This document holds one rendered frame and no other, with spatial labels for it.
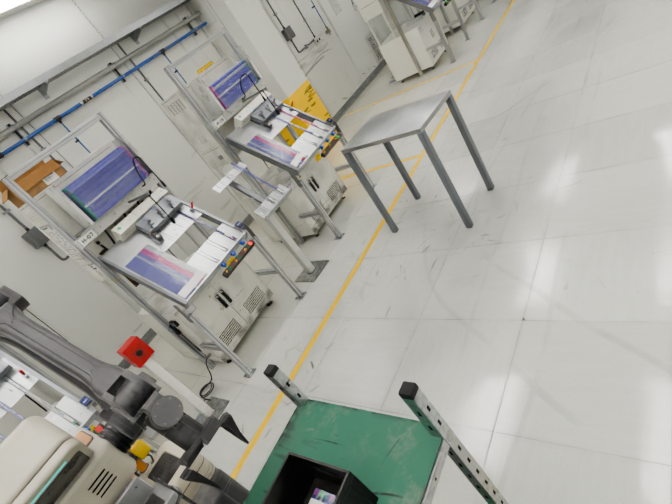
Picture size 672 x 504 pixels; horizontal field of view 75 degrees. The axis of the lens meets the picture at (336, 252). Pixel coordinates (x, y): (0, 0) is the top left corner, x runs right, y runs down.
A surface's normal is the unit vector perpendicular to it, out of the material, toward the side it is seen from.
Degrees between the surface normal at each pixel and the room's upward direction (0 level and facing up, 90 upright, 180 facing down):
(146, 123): 90
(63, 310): 90
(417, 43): 90
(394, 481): 0
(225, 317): 90
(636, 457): 0
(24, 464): 42
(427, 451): 0
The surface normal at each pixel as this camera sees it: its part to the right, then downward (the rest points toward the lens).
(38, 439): 0.10, -0.59
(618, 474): -0.53, -0.72
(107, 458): 0.79, 0.00
